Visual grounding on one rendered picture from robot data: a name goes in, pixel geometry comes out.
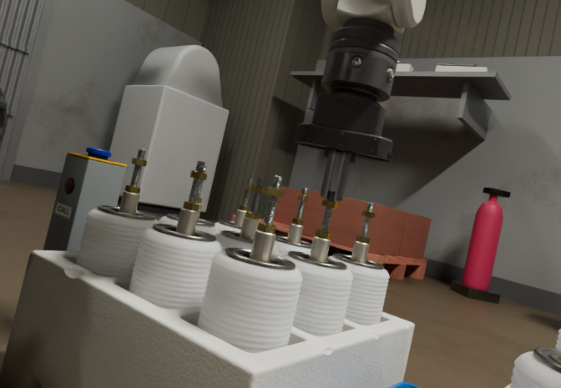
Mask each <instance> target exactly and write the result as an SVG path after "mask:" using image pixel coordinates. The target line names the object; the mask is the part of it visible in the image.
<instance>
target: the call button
mask: <svg viewBox="0 0 561 388"><path fill-rule="evenodd" d="M86 152H88V155H87V156H90V157H95V158H98V159H105V160H108V157H111V154H112V153H111V152H109V151H106V150H102V149H96V148H91V147H87V148H86Z"/></svg>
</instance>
